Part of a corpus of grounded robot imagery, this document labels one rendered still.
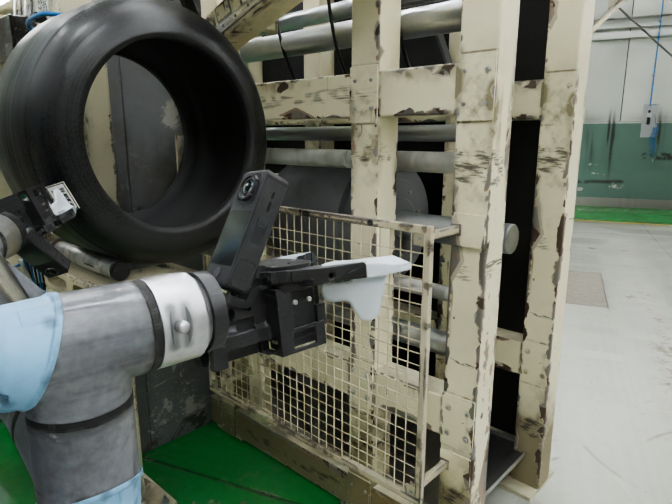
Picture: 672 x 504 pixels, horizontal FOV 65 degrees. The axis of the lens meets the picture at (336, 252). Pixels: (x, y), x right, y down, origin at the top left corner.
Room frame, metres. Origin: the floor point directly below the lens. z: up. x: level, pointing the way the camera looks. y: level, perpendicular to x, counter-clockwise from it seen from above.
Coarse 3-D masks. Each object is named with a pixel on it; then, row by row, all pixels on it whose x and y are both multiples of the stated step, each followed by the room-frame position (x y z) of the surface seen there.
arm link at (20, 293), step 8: (0, 256) 0.44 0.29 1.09; (0, 264) 0.43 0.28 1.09; (0, 272) 0.43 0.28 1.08; (8, 272) 0.44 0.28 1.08; (0, 280) 0.42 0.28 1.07; (8, 280) 0.43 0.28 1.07; (16, 280) 0.44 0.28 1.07; (0, 288) 0.42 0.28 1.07; (8, 288) 0.43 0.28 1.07; (16, 288) 0.44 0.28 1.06; (0, 296) 0.42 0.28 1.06; (8, 296) 0.42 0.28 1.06; (16, 296) 0.43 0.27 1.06; (24, 296) 0.44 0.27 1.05; (0, 304) 0.42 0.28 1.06; (0, 416) 0.43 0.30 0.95; (8, 416) 0.42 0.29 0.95; (16, 416) 0.40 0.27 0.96; (8, 424) 0.41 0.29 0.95
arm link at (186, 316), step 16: (176, 272) 0.43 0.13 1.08; (160, 288) 0.39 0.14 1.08; (176, 288) 0.40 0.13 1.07; (192, 288) 0.41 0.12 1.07; (160, 304) 0.38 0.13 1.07; (176, 304) 0.39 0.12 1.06; (192, 304) 0.40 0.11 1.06; (208, 304) 0.41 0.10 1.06; (176, 320) 0.39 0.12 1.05; (192, 320) 0.39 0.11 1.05; (208, 320) 0.40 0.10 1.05; (176, 336) 0.38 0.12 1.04; (192, 336) 0.39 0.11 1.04; (208, 336) 0.40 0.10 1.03; (176, 352) 0.38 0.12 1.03; (192, 352) 0.40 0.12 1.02; (160, 368) 0.39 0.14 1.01
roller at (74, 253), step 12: (60, 252) 1.30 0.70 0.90; (72, 252) 1.26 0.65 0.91; (84, 252) 1.22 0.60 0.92; (96, 252) 1.21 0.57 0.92; (84, 264) 1.20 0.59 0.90; (96, 264) 1.16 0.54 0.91; (108, 264) 1.12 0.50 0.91; (120, 264) 1.12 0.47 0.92; (108, 276) 1.12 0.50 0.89; (120, 276) 1.12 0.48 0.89
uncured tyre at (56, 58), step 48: (96, 0) 1.15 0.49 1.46; (144, 0) 1.19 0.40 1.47; (48, 48) 1.05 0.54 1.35; (96, 48) 1.08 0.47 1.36; (144, 48) 1.45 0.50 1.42; (192, 48) 1.45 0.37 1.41; (0, 96) 1.11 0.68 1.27; (48, 96) 1.02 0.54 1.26; (192, 96) 1.55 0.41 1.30; (240, 96) 1.34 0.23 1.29; (0, 144) 1.11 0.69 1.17; (48, 144) 1.01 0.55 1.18; (192, 144) 1.55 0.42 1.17; (240, 144) 1.50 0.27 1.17; (96, 192) 1.06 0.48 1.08; (192, 192) 1.53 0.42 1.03; (96, 240) 1.09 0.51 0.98; (144, 240) 1.13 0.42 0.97; (192, 240) 1.22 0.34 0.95
